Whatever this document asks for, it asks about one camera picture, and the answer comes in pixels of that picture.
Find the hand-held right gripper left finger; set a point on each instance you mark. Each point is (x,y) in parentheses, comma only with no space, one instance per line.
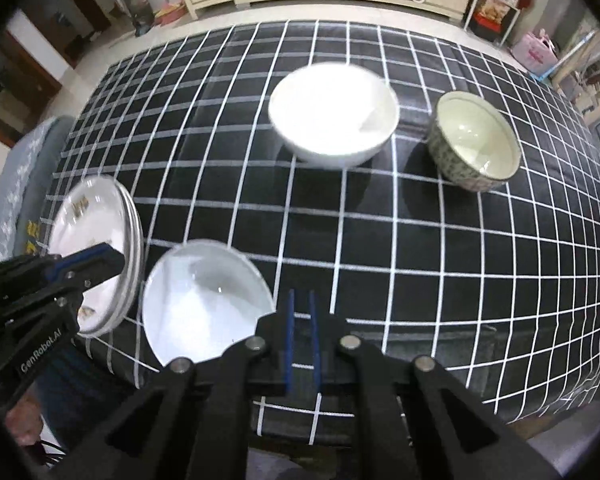
(290,350)

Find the red dustpan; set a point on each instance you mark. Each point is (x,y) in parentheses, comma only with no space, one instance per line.
(171,14)

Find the dark wooden door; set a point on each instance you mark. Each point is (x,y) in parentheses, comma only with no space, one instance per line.
(87,10)
(15,90)

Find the person's left hand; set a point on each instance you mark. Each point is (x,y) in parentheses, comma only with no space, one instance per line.
(22,415)

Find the pink bag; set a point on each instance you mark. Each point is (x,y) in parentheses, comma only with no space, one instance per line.
(532,54)

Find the plain white plate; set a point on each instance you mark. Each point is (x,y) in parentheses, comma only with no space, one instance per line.
(140,260)

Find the white bowl blue pattern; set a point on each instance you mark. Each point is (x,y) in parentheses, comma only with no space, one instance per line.
(200,305)

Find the plain white bowl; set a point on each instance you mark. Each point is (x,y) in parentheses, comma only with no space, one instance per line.
(330,115)

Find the white plate with brown print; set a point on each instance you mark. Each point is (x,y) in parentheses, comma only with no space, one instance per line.
(95,220)

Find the blue mop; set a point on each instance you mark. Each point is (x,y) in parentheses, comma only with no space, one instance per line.
(562,62)

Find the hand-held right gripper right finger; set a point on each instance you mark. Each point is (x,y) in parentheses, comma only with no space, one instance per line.
(314,350)

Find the white metal rack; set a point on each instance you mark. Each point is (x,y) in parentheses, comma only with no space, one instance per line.
(500,0)

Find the blue lace sofa cover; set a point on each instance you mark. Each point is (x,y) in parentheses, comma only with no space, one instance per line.
(15,185)

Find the black white checked tablecloth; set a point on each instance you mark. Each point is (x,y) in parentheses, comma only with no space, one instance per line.
(330,220)

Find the green patterned bowl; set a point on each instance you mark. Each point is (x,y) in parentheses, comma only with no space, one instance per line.
(475,140)

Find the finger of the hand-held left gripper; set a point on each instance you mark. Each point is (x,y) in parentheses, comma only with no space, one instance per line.
(72,290)
(92,260)

